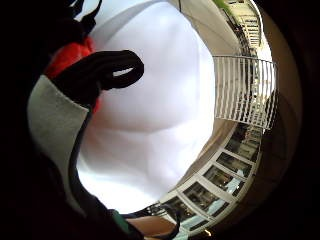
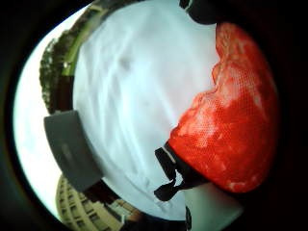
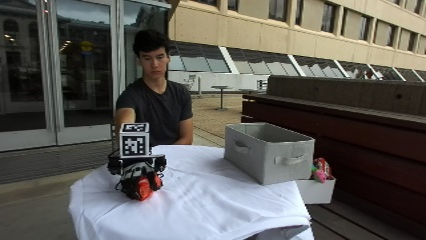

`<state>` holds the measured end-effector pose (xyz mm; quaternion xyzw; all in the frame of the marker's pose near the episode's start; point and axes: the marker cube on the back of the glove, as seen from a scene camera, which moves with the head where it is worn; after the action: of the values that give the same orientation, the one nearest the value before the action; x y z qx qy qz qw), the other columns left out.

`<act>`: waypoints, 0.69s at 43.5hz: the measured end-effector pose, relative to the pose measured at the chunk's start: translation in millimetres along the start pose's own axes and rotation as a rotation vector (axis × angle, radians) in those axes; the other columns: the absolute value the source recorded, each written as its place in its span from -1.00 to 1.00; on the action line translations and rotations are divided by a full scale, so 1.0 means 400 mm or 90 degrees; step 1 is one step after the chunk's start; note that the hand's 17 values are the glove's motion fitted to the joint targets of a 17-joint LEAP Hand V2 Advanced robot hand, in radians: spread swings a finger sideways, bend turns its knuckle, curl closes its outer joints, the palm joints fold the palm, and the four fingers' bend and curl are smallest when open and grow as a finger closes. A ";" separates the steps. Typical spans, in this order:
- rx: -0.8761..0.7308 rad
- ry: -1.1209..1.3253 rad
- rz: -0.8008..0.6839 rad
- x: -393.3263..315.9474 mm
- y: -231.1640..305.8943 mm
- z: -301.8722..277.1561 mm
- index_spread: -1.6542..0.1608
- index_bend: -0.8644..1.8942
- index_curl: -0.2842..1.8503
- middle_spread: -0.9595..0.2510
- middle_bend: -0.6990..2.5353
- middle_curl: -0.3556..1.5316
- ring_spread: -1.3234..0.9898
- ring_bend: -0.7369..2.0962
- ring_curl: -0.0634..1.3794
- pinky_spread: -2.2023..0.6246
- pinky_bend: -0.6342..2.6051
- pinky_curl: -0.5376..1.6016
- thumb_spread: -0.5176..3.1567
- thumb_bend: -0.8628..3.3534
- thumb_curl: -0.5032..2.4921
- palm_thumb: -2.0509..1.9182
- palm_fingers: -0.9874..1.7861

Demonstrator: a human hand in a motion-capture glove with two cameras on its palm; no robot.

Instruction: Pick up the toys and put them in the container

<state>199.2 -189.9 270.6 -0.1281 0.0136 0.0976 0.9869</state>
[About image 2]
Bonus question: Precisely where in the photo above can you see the red mesh bag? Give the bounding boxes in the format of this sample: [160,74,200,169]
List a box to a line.
[167,21,281,194]

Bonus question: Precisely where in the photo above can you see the white tablecloth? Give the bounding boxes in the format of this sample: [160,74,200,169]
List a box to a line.
[72,0,222,221]

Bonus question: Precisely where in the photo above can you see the grey rectangular block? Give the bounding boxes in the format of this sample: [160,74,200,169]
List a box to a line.
[43,109,104,193]

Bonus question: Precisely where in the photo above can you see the green lawn strip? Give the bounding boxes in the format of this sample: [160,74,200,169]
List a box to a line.
[61,5,109,77]

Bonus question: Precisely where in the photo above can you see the dark green trees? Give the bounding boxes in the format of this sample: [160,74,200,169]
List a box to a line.
[38,18,97,114]

